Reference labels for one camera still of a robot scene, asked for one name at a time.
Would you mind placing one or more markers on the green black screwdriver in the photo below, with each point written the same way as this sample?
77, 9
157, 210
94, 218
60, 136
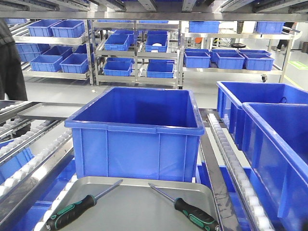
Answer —
73, 211
194, 214

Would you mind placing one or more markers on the blue bin on rack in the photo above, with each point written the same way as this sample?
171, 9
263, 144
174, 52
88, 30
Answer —
143, 133

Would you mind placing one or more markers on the right rear blue bin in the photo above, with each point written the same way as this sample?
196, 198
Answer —
231, 96

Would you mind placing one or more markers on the steel shelving unit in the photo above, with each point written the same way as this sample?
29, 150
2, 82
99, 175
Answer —
99, 25

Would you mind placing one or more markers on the right front blue bin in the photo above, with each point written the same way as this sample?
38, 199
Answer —
275, 142

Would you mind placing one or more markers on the person in black clothes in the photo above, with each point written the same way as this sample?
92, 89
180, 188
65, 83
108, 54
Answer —
12, 81

